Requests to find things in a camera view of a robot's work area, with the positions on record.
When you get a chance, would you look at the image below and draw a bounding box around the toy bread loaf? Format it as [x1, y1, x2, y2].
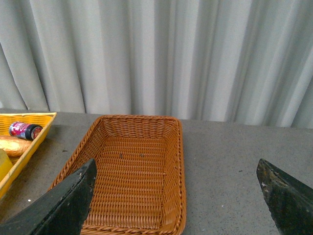
[0, 136, 32, 158]

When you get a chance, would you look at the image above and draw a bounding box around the small pink soda can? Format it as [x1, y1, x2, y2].
[9, 121, 43, 141]

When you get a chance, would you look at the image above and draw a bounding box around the yellow wicker basket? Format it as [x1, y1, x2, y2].
[0, 112, 57, 197]

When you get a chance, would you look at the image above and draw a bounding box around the yellowish clear tape roll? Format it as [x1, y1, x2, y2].
[0, 149, 13, 181]

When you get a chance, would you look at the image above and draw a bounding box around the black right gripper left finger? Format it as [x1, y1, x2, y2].
[0, 159, 97, 235]

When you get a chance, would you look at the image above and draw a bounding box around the brown wicker basket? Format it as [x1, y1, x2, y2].
[52, 115, 186, 235]

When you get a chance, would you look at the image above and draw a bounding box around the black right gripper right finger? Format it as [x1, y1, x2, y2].
[256, 159, 313, 235]

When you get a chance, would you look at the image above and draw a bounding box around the grey pleated curtain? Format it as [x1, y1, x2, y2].
[0, 0, 313, 128]

